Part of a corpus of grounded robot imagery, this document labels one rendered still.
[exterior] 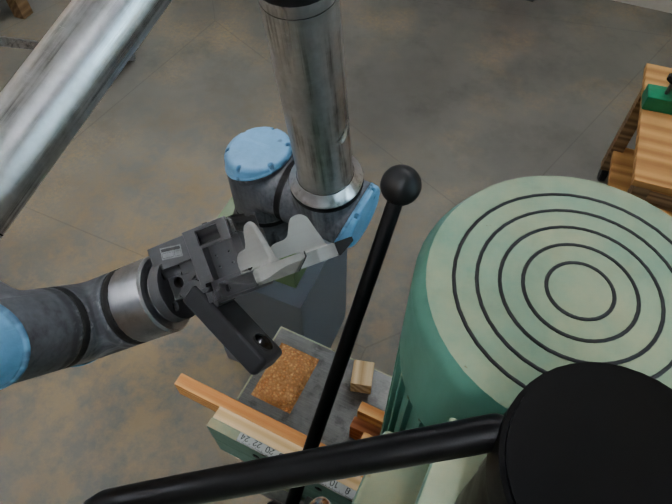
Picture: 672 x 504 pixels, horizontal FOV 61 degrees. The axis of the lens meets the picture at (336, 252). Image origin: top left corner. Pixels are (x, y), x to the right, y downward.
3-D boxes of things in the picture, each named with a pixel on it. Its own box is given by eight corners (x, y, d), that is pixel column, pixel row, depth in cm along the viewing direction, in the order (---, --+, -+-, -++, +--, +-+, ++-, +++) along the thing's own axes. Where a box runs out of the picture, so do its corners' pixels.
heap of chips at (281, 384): (319, 359, 93) (319, 355, 92) (289, 414, 88) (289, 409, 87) (281, 342, 95) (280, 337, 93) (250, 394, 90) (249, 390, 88)
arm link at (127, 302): (125, 351, 61) (176, 329, 70) (161, 339, 59) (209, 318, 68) (96, 272, 61) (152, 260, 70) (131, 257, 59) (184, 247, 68)
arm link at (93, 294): (32, 381, 64) (97, 361, 73) (117, 352, 60) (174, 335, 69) (9, 301, 65) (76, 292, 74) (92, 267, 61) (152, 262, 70)
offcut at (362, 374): (353, 367, 92) (354, 359, 90) (373, 370, 92) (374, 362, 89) (350, 391, 90) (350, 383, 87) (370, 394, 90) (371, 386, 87)
